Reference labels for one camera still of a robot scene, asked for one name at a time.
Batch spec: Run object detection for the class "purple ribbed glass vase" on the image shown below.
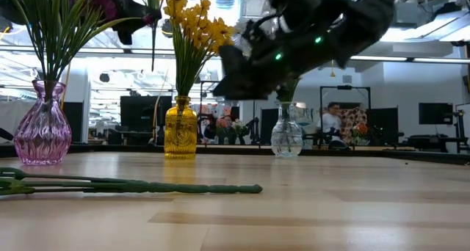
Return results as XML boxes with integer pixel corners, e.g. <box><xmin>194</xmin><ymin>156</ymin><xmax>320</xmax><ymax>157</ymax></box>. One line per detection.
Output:
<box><xmin>13</xmin><ymin>79</ymin><xmax>73</xmax><ymax>167</ymax></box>

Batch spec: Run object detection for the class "yellow power cable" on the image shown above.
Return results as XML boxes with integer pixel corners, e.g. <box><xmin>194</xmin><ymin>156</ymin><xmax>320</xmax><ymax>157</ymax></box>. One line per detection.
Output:
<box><xmin>60</xmin><ymin>63</ymin><xmax>73</xmax><ymax>109</ymax></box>

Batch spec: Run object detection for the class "yellow cable with plug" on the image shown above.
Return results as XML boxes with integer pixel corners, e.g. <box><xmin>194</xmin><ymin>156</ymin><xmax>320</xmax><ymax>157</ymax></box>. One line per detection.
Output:
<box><xmin>152</xmin><ymin>70</ymin><xmax>170</xmax><ymax>142</ymax></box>

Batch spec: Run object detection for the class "black wall monitor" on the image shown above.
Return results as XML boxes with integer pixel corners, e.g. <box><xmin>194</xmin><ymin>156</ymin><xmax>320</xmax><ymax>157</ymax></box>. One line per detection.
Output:
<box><xmin>418</xmin><ymin>102</ymin><xmax>455</xmax><ymax>126</ymax></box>

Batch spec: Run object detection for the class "long LED light bar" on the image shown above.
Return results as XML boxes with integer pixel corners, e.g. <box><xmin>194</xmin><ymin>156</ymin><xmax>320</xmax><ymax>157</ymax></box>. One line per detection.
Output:
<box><xmin>0</xmin><ymin>44</ymin><xmax>470</xmax><ymax>65</ymax></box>

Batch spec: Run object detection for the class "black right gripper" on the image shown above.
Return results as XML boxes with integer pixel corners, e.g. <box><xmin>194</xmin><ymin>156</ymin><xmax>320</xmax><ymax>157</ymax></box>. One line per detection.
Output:
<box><xmin>212</xmin><ymin>15</ymin><xmax>339</xmax><ymax>101</ymax></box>

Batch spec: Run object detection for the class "black round ceiling device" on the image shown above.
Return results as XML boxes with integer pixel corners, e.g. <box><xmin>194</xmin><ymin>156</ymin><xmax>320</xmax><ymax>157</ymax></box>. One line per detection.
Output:
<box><xmin>160</xmin><ymin>18</ymin><xmax>174</xmax><ymax>38</ymax></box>

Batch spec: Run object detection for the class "black background table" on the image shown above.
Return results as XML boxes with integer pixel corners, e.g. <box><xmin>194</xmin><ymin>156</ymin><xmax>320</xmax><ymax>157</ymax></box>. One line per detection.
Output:
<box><xmin>405</xmin><ymin>133</ymin><xmax>470</xmax><ymax>153</ymax></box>

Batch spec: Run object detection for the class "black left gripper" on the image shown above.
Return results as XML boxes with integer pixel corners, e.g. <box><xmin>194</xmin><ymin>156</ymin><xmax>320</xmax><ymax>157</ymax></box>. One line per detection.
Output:
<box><xmin>112</xmin><ymin>0</ymin><xmax>162</xmax><ymax>45</ymax></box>

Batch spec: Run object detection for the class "black aluminium table frame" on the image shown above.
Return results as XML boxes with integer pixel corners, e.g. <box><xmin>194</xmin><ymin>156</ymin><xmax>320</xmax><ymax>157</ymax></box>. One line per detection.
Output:
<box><xmin>0</xmin><ymin>143</ymin><xmax>470</xmax><ymax>166</ymax></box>

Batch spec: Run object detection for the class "black equipment stand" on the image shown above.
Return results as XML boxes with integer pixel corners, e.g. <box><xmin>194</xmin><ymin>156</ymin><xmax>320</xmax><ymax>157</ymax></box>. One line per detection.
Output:
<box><xmin>453</xmin><ymin>109</ymin><xmax>469</xmax><ymax>153</ymax></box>

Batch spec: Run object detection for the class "yellow glass bottle vase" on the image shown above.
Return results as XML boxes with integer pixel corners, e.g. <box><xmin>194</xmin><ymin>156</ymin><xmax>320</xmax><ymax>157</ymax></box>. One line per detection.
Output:
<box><xmin>164</xmin><ymin>95</ymin><xmax>198</xmax><ymax>160</ymax></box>

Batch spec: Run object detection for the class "black rig frame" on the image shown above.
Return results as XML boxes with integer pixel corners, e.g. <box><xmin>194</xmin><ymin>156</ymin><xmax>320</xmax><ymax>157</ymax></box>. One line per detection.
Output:
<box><xmin>319</xmin><ymin>84</ymin><xmax>372</xmax><ymax>149</ymax></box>

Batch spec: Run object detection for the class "black partition panel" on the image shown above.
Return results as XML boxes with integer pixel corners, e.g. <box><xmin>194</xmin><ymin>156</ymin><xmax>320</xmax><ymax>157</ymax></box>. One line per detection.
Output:
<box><xmin>366</xmin><ymin>107</ymin><xmax>400</xmax><ymax>148</ymax></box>
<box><xmin>260</xmin><ymin>108</ymin><xmax>275</xmax><ymax>144</ymax></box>
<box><xmin>120</xmin><ymin>95</ymin><xmax>173</xmax><ymax>133</ymax></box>
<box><xmin>62</xmin><ymin>101</ymin><xmax>84</xmax><ymax>142</ymax></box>

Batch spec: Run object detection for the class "clear glass vase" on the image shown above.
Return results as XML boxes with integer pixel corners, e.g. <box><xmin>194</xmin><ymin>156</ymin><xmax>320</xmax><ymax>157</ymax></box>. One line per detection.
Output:
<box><xmin>270</xmin><ymin>101</ymin><xmax>304</xmax><ymax>159</ymax></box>

